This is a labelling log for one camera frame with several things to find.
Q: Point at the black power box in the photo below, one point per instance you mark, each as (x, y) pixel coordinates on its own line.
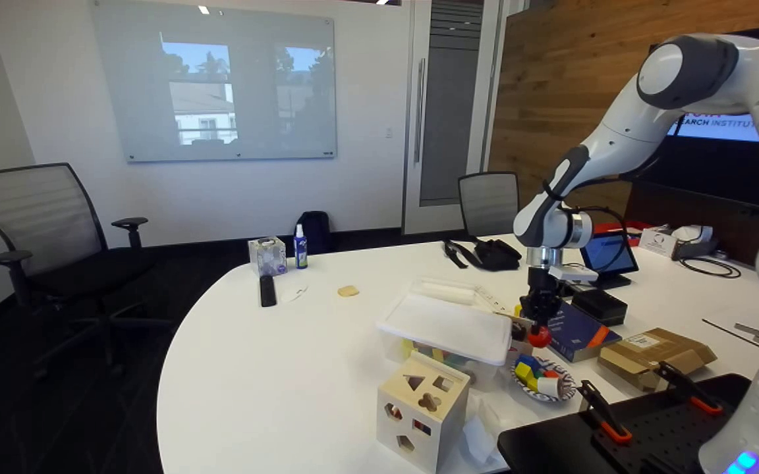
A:
(602, 307)

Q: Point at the grey mesh office chair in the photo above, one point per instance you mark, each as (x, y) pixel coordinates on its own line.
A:
(489, 201)

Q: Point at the clear plastic container with lid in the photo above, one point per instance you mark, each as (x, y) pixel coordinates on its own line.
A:
(461, 334)

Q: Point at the tablet screen on stand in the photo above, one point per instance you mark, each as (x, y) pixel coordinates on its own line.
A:
(610, 257)

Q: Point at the small tan sticky note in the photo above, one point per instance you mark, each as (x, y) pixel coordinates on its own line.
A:
(349, 290)

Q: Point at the black office chair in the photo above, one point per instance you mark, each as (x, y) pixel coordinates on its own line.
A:
(56, 251)

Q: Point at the black bag with straps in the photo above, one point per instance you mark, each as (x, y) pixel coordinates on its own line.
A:
(485, 255)

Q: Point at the black perforated mounting board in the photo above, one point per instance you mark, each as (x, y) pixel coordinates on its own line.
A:
(643, 436)

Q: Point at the wall whiteboard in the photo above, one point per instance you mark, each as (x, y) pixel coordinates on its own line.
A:
(201, 82)

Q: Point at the clear tissue box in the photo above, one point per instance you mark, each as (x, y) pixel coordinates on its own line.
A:
(266, 257)

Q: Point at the wooden shape sorter box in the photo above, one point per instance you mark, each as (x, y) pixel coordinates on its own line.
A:
(420, 411)

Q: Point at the orange black clamp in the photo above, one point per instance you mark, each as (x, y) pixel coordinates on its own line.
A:
(686, 388)
(595, 405)

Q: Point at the brown cardboard package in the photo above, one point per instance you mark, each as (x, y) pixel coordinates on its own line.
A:
(636, 356)

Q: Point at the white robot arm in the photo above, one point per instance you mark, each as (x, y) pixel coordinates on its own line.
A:
(688, 76)

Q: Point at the left orange black clamp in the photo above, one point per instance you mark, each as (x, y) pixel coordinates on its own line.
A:
(595, 405)

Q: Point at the right orange black clamp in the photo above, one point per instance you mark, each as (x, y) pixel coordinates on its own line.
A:
(686, 388)

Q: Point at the black remote control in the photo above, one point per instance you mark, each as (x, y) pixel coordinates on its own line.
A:
(266, 290)

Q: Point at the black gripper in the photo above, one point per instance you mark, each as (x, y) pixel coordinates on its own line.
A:
(544, 295)

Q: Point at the blue book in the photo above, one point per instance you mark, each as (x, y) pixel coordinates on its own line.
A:
(577, 335)

